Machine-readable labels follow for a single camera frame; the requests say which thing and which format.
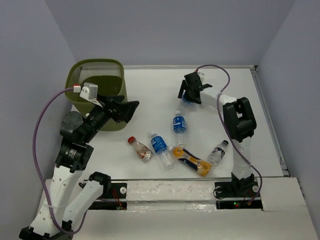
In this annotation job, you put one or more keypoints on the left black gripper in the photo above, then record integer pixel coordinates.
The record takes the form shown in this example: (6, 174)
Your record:
(124, 110)

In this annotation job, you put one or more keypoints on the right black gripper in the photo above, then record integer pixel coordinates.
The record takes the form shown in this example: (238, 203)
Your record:
(184, 87)

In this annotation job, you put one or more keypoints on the blue label bottle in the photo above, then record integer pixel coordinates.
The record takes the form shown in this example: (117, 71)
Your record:
(185, 106)
(161, 150)
(179, 129)

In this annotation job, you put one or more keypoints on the red cap small bottle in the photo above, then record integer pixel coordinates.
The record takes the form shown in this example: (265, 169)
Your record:
(141, 150)

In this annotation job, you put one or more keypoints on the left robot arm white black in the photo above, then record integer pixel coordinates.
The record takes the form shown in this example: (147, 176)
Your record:
(58, 217)

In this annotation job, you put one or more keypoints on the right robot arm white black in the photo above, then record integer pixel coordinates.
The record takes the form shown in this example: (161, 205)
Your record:
(239, 123)

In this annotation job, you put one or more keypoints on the pepsi label small bottle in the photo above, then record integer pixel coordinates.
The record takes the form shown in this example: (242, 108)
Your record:
(217, 154)

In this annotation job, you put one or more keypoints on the orange tea bottle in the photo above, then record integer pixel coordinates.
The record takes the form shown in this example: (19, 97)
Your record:
(199, 166)

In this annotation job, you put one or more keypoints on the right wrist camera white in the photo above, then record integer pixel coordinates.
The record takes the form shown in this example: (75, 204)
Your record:
(201, 75)

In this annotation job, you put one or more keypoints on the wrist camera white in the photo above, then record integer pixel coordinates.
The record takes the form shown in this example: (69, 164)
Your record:
(89, 92)
(201, 75)

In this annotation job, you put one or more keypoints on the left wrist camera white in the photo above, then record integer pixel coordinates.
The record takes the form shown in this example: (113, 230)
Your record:
(89, 92)

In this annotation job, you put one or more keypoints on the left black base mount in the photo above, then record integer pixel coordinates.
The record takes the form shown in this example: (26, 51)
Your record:
(112, 199)

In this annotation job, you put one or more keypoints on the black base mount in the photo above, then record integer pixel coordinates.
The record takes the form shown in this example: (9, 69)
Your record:
(228, 199)
(112, 199)

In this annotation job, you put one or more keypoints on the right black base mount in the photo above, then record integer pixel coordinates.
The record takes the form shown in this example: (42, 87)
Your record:
(228, 199)

